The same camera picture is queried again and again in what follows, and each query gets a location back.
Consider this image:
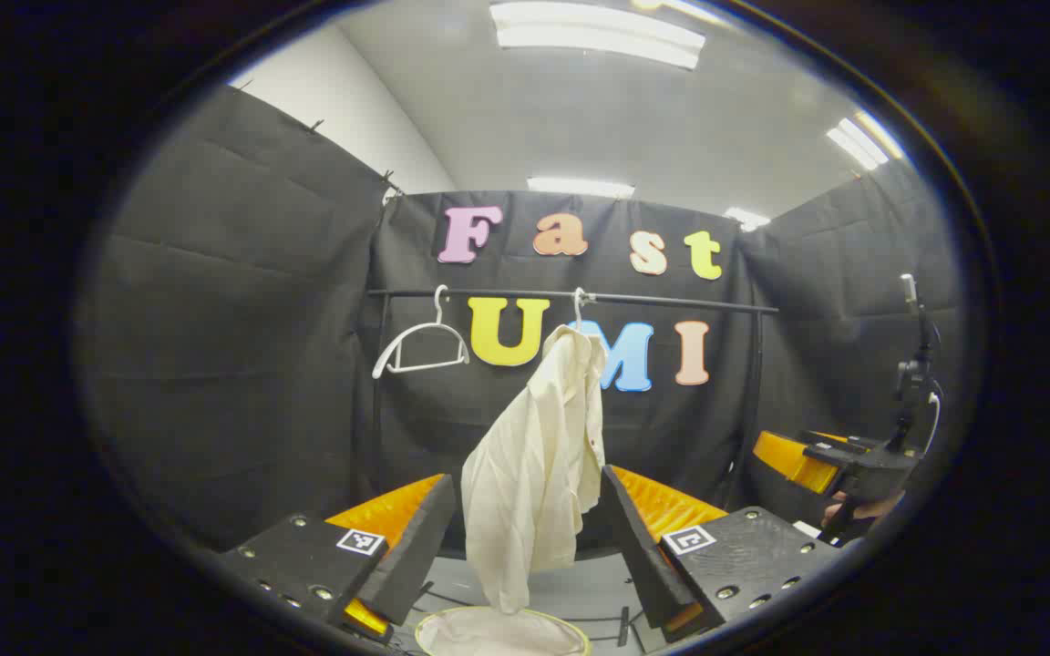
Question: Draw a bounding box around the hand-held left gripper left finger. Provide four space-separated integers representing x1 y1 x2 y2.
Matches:
218 472 458 641

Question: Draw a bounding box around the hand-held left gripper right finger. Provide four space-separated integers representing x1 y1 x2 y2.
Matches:
600 463 842 644

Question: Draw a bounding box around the white mesh laundry hamper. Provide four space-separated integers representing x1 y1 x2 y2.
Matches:
414 606 592 656

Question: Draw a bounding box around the cream shirt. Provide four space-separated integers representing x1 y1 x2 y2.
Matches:
461 323 610 616

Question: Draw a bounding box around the large ceiling light panel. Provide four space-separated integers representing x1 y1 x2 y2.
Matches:
489 0 706 70

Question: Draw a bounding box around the black floor cable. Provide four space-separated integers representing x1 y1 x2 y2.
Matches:
427 590 637 631

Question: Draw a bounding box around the black clothes rail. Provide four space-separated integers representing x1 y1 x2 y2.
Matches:
365 286 781 602

